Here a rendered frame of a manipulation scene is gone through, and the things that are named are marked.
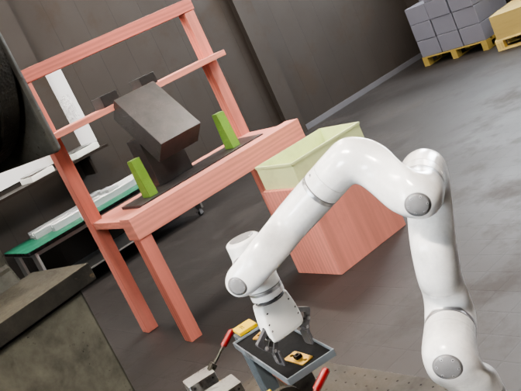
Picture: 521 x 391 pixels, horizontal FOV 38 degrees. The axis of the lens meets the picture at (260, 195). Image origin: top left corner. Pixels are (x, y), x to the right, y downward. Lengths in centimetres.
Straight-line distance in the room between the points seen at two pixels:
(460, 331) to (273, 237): 46
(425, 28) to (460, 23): 63
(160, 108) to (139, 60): 409
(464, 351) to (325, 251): 384
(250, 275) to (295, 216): 16
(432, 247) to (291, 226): 31
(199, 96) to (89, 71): 157
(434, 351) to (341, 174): 44
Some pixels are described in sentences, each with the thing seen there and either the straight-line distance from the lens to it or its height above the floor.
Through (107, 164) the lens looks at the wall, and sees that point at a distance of 952.
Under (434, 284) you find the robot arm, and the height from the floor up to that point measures 128.
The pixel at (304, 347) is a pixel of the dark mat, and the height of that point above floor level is 116.
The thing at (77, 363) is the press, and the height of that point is 62.
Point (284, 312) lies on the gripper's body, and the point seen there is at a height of 129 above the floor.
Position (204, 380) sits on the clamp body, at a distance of 233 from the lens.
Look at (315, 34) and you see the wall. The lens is 1178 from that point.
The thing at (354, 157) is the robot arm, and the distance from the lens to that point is 161.
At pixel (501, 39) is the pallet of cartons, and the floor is 15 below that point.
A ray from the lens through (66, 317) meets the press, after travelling 441.
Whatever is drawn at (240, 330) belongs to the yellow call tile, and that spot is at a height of 116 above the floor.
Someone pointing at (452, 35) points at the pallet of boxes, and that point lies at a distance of 1186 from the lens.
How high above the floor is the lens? 198
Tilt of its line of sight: 13 degrees down
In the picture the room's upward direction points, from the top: 25 degrees counter-clockwise
